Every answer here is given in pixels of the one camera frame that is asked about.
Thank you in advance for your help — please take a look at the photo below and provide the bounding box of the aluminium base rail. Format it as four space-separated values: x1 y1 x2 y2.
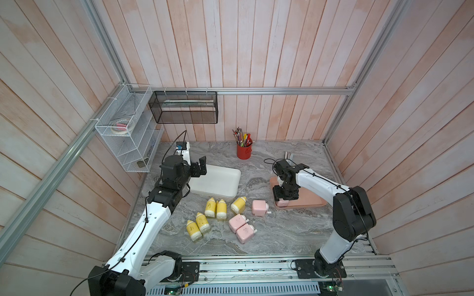
99 254 401 296

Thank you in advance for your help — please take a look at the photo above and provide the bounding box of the white storage tray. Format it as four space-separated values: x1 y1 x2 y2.
189 165 241 199

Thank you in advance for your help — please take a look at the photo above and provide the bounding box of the pink pencil sharpener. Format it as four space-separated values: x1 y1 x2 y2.
228 214 249 233
236 223 257 244
252 200 271 217
275 199 290 207

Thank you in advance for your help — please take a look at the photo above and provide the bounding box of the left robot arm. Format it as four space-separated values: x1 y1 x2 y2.
86 155 207 296

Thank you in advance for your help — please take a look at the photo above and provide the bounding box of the yellow pencil sharpener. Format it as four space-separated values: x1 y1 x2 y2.
230 196 247 215
204 197 217 218
196 212 211 233
186 220 202 242
216 199 227 220

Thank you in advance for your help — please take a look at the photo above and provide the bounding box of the black mesh wall basket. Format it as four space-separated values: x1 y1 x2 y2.
148 91 219 124

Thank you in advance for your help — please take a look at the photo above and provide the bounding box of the pink storage tray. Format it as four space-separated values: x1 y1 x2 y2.
270 176 327 210

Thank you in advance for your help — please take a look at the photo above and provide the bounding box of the pens and pencils bunch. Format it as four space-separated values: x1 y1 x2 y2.
232 127 253 148

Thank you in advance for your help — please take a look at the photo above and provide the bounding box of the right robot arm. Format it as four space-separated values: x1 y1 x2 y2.
272 159 376 278

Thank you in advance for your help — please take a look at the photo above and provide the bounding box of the white wire wall shelf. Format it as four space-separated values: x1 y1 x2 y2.
95 84 163 173

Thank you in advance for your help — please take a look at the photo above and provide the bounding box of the red pen cup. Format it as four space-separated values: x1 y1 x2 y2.
237 144 252 160

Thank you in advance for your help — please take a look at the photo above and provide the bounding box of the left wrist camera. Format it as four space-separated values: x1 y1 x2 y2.
174 141 191 165

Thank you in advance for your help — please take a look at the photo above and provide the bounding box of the tape roll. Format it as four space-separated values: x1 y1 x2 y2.
111 118 136 135

